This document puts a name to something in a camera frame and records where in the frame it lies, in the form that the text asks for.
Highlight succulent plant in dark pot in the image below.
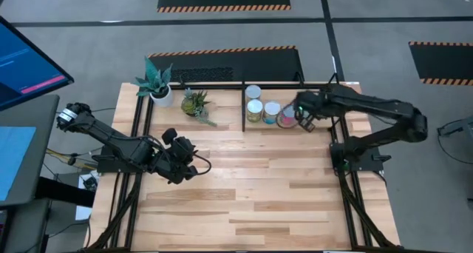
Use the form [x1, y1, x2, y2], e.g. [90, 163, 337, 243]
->
[180, 87, 219, 128]

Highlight black aluminium table frame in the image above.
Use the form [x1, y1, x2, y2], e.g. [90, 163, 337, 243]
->
[83, 72, 404, 253]

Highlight grey side desk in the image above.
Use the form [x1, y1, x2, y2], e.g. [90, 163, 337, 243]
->
[0, 94, 61, 209]

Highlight yellow and black floor cables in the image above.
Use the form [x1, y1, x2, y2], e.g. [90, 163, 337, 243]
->
[44, 147, 99, 172]

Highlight grey chair base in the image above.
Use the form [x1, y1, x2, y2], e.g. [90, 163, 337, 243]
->
[437, 115, 473, 138]

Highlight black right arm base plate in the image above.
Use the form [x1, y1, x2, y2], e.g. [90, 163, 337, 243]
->
[330, 141, 392, 172]

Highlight pink soup tin can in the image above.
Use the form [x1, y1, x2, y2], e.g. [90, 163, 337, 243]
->
[276, 103, 299, 130]

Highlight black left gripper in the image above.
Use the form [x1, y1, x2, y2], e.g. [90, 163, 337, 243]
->
[149, 141, 199, 185]

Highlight light blue flat sheet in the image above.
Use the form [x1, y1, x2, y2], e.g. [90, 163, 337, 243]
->
[0, 126, 37, 202]

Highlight white paper sheet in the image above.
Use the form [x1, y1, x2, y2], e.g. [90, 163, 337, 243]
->
[75, 204, 93, 221]

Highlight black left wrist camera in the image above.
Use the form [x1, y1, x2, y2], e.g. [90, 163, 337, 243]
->
[174, 137, 196, 158]

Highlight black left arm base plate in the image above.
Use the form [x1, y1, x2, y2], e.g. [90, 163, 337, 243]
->
[96, 144, 151, 175]

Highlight black power adapter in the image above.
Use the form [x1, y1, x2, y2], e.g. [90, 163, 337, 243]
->
[83, 175, 99, 192]

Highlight snake plant in white pot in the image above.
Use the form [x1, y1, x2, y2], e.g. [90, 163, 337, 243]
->
[132, 55, 175, 108]

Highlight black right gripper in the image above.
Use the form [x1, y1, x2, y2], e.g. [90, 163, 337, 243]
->
[293, 89, 333, 133]

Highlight orange green beans tin can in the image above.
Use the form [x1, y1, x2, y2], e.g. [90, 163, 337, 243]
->
[245, 84, 262, 101]

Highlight black desk foot bar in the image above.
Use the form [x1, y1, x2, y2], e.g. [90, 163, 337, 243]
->
[35, 177, 97, 209]

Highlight large black computer monitor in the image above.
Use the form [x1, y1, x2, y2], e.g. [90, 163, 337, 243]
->
[0, 16, 75, 112]

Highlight black floor cable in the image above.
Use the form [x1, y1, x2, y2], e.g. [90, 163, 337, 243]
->
[434, 126, 473, 187]

